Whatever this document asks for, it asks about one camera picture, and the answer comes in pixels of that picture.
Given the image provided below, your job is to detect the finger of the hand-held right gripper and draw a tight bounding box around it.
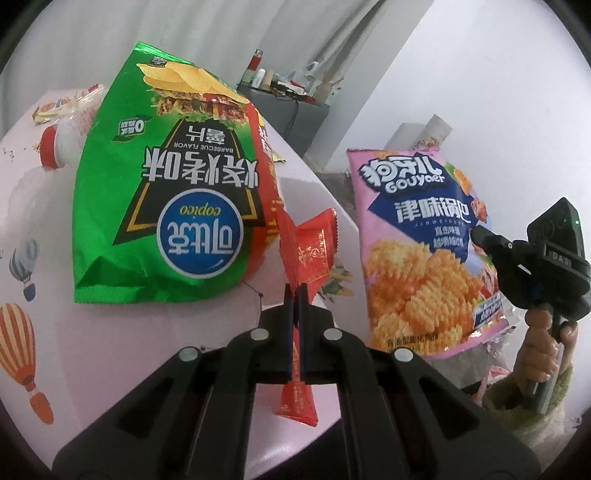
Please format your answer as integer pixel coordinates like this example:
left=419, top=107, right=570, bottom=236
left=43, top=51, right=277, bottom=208
left=470, top=224, right=532, bottom=278

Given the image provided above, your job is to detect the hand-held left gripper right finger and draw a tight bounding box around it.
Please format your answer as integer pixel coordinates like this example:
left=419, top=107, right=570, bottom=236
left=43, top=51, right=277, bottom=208
left=298, top=282, right=541, bottom=480

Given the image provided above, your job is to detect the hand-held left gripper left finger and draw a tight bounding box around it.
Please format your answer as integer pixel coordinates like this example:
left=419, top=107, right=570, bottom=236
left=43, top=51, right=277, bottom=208
left=52, top=284, right=296, bottom=480

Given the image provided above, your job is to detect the red foil snack packet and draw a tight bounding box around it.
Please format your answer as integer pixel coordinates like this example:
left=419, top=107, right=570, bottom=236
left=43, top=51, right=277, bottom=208
left=272, top=208, right=340, bottom=428

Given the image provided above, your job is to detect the pink crinkle snack bag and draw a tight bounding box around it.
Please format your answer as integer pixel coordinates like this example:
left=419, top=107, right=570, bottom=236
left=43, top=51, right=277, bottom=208
left=346, top=147, right=511, bottom=358

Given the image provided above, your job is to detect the white bottle with red cap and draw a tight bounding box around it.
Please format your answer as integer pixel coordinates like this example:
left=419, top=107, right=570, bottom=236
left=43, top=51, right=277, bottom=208
left=38, top=87, right=105, bottom=169

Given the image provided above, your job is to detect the person's right forearm green sleeve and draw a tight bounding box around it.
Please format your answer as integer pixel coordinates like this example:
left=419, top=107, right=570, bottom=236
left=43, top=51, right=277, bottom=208
left=480, top=362, right=575, bottom=448

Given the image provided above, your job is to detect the person's right hand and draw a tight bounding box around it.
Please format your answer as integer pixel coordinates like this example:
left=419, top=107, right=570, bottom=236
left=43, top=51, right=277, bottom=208
left=512, top=308, right=579, bottom=384

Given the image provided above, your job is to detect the white printed cardboard box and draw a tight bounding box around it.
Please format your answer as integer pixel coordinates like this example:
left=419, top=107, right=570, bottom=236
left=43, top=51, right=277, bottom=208
left=392, top=115, right=451, bottom=151

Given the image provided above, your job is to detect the red snack bag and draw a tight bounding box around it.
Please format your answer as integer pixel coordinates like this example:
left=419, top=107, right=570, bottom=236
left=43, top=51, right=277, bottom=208
left=244, top=102, right=287, bottom=287

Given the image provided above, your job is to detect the green potato chip bag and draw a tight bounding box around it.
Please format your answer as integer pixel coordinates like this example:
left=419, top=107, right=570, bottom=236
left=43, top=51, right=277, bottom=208
left=73, top=42, right=282, bottom=305

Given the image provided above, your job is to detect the dark grey cabinet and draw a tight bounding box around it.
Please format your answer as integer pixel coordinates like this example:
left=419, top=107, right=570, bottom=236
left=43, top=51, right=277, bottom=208
left=236, top=83, right=331, bottom=160

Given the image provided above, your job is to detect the grey curtain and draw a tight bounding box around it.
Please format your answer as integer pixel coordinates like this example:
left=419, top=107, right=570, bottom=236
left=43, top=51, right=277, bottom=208
left=185, top=0, right=435, bottom=139

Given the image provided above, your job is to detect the yellow snack packet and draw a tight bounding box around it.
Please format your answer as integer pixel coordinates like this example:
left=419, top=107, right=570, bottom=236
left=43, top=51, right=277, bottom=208
left=31, top=95, right=83, bottom=126

